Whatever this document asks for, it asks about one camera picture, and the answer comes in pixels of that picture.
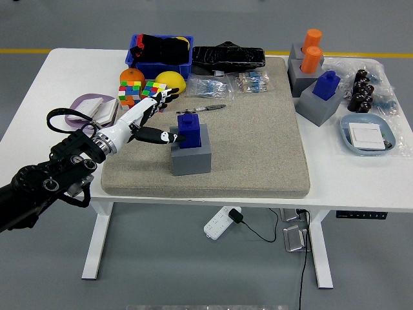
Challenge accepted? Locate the black power cable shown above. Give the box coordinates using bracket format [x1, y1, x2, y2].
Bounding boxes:
[296, 209, 312, 310]

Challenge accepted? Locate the black adapter cable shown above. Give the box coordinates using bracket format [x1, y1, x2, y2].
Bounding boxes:
[240, 208, 280, 243]

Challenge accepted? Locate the black plastic tray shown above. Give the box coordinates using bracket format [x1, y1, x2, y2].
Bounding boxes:
[192, 41, 267, 74]

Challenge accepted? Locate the white power strip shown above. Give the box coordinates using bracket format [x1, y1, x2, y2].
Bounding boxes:
[203, 205, 242, 242]

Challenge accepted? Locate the metal floor plate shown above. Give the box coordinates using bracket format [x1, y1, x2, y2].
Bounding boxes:
[279, 208, 307, 223]
[283, 225, 311, 253]

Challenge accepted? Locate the bag of blue resistors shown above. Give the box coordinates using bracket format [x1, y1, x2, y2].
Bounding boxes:
[186, 73, 234, 101]

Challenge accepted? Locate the orange fruit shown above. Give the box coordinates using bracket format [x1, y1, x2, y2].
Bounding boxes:
[119, 67, 146, 88]

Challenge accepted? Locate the grey seal holder box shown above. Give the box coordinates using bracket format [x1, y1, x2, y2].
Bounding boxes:
[170, 122, 213, 177]
[296, 80, 345, 127]
[288, 42, 325, 62]
[287, 59, 323, 98]

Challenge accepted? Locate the bag of tan resistors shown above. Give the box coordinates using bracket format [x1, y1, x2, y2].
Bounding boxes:
[227, 70, 274, 94]

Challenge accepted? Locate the scrambled rubik's cube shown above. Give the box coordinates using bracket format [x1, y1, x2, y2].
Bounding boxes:
[117, 80, 143, 111]
[141, 80, 169, 104]

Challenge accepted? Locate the light blue tray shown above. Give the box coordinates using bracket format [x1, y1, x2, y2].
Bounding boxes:
[340, 113, 397, 157]

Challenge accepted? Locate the white table leg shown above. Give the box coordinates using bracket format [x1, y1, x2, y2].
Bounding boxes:
[308, 209, 334, 289]
[81, 201, 114, 280]

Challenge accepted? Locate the black cloth bundle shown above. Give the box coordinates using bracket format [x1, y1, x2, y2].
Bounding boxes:
[129, 33, 190, 65]

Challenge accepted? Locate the yellow lemon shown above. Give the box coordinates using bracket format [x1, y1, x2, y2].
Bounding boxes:
[154, 70, 187, 96]

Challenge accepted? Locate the white switch panel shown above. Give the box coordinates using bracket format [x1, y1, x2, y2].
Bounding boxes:
[71, 98, 105, 119]
[95, 98, 119, 125]
[347, 122, 388, 152]

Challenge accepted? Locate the orange cylinder seal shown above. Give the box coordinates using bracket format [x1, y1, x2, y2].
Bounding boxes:
[300, 45, 323, 74]
[301, 28, 323, 54]

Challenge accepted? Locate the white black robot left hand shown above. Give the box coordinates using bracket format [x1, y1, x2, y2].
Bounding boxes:
[98, 87, 187, 153]

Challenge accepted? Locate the purple tray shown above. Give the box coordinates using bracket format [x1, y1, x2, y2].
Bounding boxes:
[65, 93, 119, 129]

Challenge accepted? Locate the grey-brown table mat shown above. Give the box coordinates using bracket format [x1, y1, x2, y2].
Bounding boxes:
[100, 56, 312, 198]

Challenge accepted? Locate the blue square seal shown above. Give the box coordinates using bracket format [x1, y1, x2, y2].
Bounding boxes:
[312, 70, 342, 101]
[177, 113, 203, 149]

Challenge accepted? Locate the black table control panel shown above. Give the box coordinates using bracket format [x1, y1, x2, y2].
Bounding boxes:
[335, 210, 388, 220]

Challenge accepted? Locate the clear bag of components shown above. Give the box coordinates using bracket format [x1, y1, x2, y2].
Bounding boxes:
[323, 56, 412, 158]

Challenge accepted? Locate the blue plastic bin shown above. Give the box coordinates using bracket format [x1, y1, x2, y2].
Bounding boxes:
[125, 34, 195, 81]

